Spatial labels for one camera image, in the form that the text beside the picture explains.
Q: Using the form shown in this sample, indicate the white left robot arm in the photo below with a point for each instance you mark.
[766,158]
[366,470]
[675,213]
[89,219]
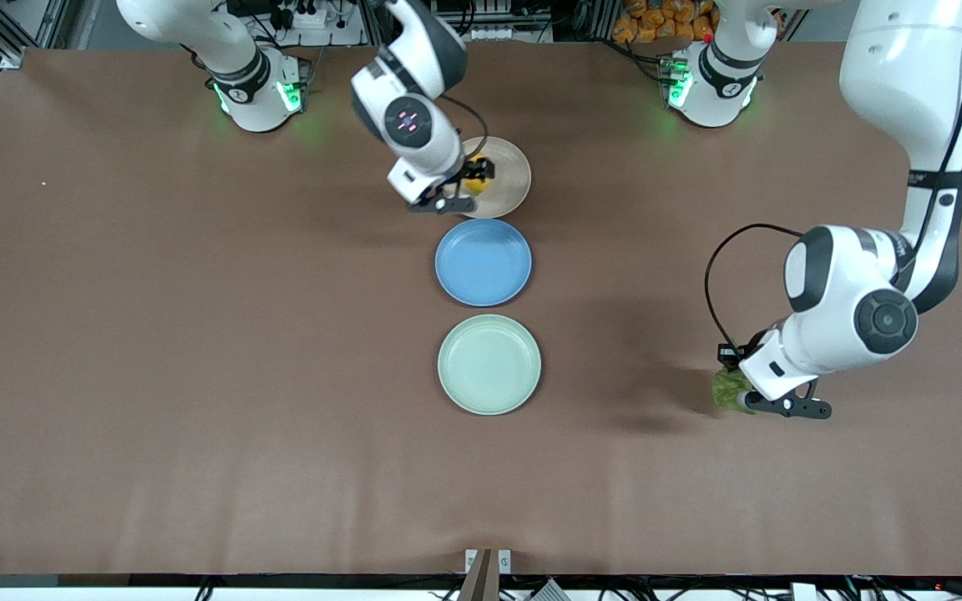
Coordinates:
[890,317]

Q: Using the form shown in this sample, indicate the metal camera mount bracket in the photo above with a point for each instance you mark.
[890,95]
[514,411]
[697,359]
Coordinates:
[481,576]

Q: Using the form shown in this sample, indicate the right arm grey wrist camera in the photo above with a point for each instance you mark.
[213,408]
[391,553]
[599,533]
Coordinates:
[439,204]

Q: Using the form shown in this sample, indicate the green lettuce leaf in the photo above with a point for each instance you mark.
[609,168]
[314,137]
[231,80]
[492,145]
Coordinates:
[727,391]

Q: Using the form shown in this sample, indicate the white power strip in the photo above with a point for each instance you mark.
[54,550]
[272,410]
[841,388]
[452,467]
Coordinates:
[310,17]

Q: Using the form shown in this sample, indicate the brown table cover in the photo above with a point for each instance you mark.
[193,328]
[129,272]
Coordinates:
[197,459]

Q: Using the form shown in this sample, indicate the yellow lemon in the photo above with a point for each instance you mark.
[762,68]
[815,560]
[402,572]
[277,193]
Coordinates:
[478,185]

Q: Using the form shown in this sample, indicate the aluminium frame post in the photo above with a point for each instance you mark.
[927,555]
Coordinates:
[30,29]

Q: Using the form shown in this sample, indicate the beige round plate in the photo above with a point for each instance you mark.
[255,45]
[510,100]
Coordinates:
[510,179]

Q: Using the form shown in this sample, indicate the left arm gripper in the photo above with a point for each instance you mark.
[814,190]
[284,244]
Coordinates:
[729,355]

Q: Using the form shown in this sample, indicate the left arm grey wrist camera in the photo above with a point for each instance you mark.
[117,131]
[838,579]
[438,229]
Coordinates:
[794,406]

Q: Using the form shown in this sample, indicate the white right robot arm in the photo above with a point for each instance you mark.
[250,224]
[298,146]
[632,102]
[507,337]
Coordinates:
[410,92]

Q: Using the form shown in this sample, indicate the pale green round plate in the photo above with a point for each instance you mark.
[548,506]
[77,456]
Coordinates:
[489,365]

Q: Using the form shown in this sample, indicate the blue round plate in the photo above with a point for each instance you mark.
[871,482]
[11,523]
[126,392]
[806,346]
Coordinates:
[483,263]

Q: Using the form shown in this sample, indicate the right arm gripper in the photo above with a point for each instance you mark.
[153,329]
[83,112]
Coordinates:
[476,173]

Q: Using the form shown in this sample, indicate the orange packaged goods pile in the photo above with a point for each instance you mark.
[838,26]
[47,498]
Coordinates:
[656,21]

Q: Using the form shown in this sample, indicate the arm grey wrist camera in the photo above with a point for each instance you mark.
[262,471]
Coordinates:
[794,406]
[439,204]

